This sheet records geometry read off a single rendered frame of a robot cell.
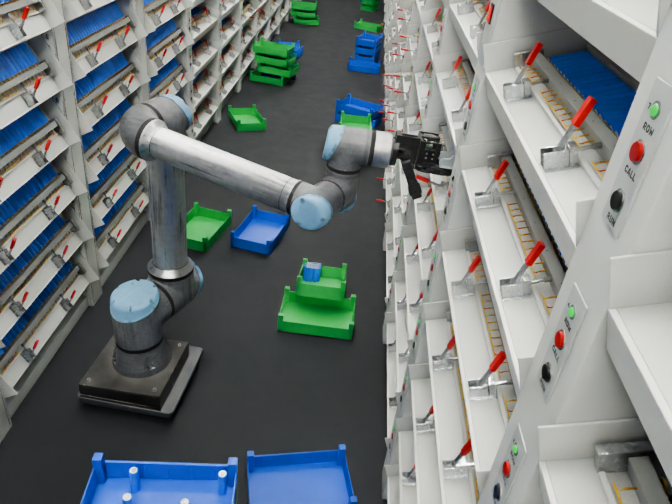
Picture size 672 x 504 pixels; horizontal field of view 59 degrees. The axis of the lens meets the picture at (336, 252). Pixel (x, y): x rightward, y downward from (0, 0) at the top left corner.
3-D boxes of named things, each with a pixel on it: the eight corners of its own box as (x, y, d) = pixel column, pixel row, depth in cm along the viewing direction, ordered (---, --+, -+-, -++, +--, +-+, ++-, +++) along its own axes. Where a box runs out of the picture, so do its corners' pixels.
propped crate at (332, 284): (301, 274, 269) (303, 258, 267) (345, 280, 269) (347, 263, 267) (294, 295, 240) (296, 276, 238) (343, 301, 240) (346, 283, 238)
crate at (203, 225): (206, 252, 276) (206, 238, 272) (166, 243, 279) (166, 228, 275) (231, 223, 301) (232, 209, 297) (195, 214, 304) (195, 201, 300)
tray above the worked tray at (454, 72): (458, 170, 128) (452, 109, 121) (437, 87, 179) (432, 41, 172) (555, 155, 125) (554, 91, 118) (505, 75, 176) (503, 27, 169)
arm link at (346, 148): (323, 152, 155) (328, 116, 150) (370, 159, 155) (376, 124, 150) (320, 168, 147) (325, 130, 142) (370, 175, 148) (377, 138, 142)
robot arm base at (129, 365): (100, 370, 192) (96, 347, 187) (131, 335, 208) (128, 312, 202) (154, 383, 189) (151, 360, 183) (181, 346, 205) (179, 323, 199)
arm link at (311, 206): (96, 109, 152) (328, 202, 135) (129, 97, 162) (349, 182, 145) (98, 150, 159) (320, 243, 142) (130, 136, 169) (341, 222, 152)
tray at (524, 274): (522, 418, 69) (516, 328, 62) (463, 189, 120) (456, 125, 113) (708, 402, 66) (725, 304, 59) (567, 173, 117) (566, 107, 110)
